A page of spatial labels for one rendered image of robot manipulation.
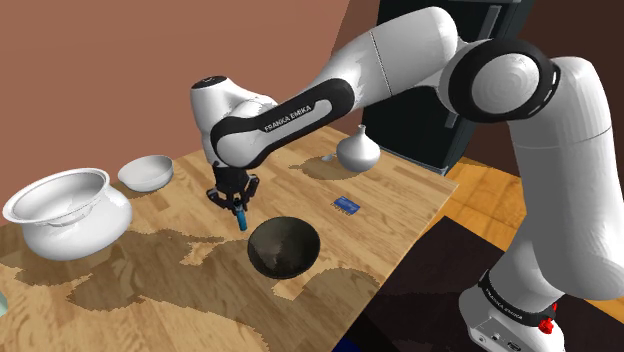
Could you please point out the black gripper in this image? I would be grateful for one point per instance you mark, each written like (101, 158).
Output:
(233, 180)

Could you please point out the blue pen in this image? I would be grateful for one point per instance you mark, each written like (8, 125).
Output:
(241, 220)

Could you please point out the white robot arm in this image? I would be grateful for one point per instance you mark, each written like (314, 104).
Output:
(560, 161)

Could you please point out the black bowl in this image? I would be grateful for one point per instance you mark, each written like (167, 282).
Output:
(282, 248)

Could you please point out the white bowl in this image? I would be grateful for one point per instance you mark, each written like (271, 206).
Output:
(146, 174)

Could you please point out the small white spoon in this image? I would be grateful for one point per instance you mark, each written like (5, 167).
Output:
(328, 157)

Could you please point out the blue card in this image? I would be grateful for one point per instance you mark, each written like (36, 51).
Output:
(346, 204)

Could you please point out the white vase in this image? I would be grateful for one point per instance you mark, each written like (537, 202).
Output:
(358, 153)

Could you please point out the wooden table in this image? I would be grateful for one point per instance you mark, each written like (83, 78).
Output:
(380, 229)

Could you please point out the large white pot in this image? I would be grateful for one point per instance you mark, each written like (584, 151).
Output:
(73, 224)

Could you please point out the black fridge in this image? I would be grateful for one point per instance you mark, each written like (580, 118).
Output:
(414, 122)

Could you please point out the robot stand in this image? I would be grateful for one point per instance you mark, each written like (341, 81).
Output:
(429, 278)

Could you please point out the pale green round object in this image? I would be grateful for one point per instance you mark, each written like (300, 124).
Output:
(2, 304)

